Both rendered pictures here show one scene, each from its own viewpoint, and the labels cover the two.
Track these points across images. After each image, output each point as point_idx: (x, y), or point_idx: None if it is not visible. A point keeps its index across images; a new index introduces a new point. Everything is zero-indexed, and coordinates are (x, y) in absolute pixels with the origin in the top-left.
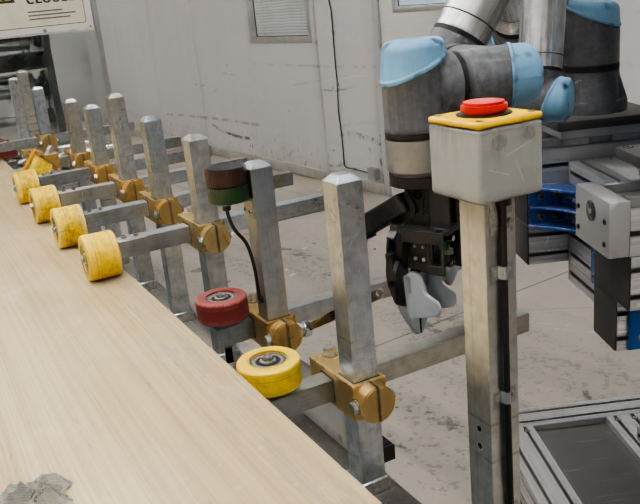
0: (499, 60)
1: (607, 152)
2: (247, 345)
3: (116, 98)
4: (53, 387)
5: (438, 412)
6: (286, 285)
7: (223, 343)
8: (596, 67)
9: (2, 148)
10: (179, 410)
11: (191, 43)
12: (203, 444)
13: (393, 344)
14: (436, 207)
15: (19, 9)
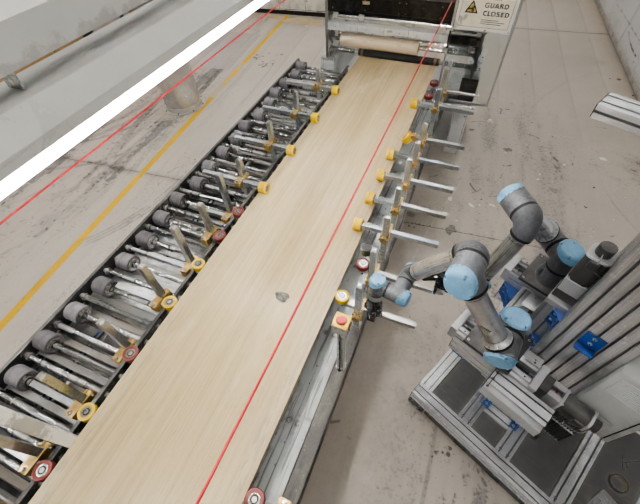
0: (393, 296)
1: (539, 294)
2: (477, 207)
3: (409, 160)
4: (310, 267)
5: (498, 287)
6: (528, 184)
7: (359, 271)
8: (552, 271)
9: (418, 105)
10: (317, 294)
11: None
12: (310, 307)
13: (525, 247)
14: (371, 306)
15: (477, 17)
